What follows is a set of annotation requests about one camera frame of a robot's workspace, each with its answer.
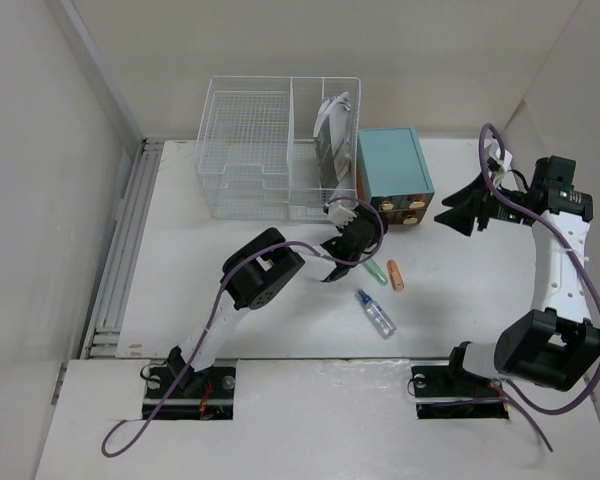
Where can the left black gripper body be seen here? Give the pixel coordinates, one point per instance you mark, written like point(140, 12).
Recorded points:
point(377, 234)

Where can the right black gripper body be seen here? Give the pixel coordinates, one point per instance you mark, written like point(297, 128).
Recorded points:
point(495, 208)

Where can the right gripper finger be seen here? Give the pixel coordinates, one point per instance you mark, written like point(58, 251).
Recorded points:
point(470, 196)
point(461, 218)

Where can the teal orange drawer box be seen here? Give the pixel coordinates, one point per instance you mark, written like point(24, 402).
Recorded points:
point(392, 174)

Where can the grey white manual booklet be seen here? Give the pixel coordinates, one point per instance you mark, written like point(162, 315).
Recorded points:
point(331, 141)

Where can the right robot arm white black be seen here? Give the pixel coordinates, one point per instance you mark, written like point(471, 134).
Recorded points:
point(555, 343)

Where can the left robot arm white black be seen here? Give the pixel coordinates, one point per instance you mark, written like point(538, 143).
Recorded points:
point(256, 273)

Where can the green highlighter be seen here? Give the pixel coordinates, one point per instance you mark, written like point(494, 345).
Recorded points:
point(376, 272)

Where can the orange highlighter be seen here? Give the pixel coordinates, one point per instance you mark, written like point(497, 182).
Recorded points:
point(395, 276)

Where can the clear bottle blue cap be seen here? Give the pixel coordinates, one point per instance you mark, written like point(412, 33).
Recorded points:
point(378, 317)

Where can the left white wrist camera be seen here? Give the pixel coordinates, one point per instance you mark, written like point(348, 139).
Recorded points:
point(339, 215)

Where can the white wire desk organizer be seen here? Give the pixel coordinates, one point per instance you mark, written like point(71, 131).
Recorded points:
point(256, 157)

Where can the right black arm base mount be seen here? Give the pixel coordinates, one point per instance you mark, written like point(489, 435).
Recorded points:
point(444, 390)

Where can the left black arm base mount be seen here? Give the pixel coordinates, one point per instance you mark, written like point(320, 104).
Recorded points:
point(208, 396)

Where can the aluminium rail frame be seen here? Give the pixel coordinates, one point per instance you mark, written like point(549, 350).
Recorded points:
point(104, 321)

